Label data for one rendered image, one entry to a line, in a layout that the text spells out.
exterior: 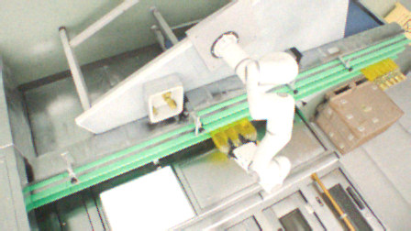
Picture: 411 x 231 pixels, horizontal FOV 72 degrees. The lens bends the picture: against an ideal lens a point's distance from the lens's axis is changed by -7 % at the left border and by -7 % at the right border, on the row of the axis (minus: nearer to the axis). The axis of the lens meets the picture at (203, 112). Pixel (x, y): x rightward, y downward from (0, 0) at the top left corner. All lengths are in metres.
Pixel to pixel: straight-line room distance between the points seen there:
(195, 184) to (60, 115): 0.95
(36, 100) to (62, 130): 0.32
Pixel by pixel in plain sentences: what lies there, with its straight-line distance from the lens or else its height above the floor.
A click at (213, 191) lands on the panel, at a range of 1.68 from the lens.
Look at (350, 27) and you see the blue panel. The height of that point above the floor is 0.67.
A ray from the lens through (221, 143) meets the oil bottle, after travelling 1.63.
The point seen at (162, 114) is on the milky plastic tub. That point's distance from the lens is 1.59.
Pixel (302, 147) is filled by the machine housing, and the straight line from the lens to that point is 1.97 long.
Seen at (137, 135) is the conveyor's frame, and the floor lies 0.84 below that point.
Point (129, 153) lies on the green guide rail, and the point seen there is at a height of 0.92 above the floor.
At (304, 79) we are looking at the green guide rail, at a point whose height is 0.93.
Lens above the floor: 1.65
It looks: 28 degrees down
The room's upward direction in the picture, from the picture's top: 149 degrees clockwise
